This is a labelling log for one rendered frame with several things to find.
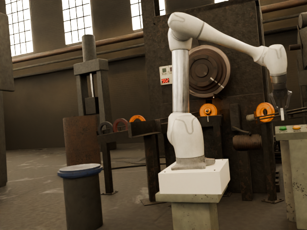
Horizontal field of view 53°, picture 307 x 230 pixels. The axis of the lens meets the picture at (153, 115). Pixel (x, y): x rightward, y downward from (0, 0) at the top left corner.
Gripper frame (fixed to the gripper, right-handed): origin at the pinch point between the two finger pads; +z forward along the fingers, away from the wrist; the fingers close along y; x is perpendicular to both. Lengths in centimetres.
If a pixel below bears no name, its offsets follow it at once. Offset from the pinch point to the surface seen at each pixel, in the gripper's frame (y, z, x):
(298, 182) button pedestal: -4.8, 38.0, 15.1
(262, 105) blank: 13, 14, -56
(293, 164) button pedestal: -3.1, 27.9, 11.3
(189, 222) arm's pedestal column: 48, 29, 63
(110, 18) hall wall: 486, -88, -760
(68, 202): 142, 35, 42
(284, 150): 0.9, 26.9, -5.0
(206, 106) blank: 62, 15, -74
